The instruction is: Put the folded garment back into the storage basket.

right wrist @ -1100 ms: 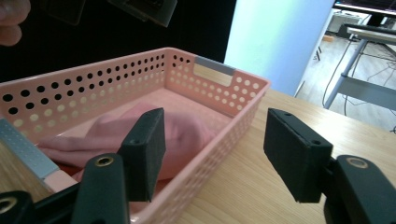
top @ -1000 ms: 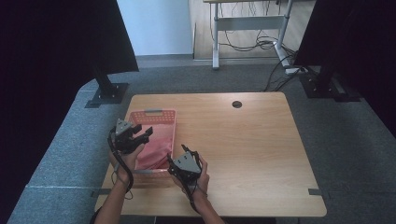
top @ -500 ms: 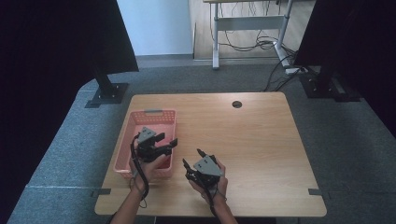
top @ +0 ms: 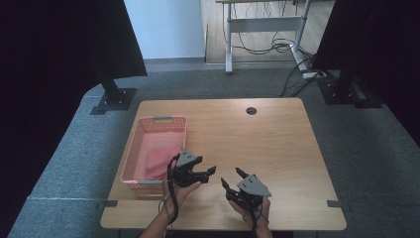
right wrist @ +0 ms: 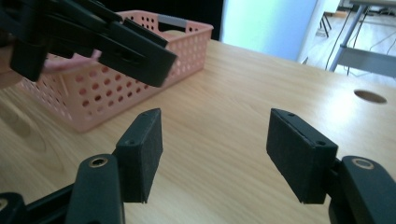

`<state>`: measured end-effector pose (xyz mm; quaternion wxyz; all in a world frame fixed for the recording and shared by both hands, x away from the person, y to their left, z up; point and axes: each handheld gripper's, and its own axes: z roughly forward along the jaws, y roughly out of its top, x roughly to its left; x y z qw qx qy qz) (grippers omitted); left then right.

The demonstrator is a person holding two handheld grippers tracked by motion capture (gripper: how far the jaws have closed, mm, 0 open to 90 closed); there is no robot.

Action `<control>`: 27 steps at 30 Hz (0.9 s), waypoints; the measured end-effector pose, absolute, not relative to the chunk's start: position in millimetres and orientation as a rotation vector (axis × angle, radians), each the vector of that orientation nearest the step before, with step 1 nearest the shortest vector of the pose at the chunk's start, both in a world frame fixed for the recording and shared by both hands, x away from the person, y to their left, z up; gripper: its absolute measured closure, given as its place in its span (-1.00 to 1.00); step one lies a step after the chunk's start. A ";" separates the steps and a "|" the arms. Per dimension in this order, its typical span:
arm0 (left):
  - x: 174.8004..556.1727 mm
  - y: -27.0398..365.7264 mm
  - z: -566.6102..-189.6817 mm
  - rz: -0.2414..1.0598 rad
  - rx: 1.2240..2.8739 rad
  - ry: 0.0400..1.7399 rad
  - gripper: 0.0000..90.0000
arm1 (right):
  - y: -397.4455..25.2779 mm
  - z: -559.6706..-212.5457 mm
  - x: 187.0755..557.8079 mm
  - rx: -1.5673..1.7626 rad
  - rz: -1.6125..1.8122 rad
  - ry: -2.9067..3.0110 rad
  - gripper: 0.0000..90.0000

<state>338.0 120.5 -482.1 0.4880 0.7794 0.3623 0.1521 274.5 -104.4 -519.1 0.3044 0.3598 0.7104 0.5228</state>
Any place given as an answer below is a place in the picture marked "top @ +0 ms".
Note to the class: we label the white desk frame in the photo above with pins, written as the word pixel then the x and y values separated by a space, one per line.
pixel 264 24

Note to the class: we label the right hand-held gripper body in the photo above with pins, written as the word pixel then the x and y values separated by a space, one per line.
pixel 252 190

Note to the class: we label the pink plastic basket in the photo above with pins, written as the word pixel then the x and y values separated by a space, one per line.
pixel 157 132

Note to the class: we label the pink cloth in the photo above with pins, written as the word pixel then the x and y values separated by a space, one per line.
pixel 161 160

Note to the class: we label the white power strip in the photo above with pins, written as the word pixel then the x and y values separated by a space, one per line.
pixel 312 75

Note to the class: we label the grey table edge bracket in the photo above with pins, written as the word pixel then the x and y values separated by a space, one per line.
pixel 108 203
pixel 334 204

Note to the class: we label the black table grommet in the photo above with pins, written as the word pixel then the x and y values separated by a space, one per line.
pixel 251 110

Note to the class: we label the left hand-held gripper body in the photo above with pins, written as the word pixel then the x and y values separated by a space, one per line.
pixel 185 167

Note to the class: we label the black stand base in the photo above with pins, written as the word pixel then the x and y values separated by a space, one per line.
pixel 343 92
pixel 115 99

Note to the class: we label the black curtain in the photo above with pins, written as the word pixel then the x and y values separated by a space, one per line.
pixel 49 82
pixel 379 49

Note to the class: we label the person's right hand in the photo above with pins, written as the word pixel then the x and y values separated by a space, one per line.
pixel 264 211

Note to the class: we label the person's left hand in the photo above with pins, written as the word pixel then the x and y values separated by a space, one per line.
pixel 180 196

